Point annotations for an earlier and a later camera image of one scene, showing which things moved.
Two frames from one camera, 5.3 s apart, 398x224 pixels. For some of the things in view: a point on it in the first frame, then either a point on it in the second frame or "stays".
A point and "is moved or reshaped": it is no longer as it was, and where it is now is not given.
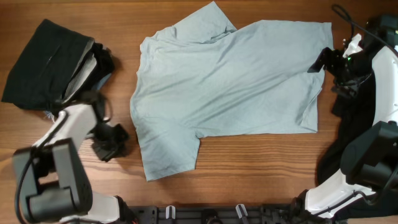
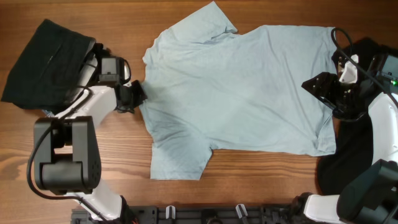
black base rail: (256, 214) stays
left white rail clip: (167, 211) stays
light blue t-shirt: (199, 75) is moved or reshaped
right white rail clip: (241, 210) stays
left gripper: (106, 155) → (142, 97)
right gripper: (347, 88) → (324, 89)
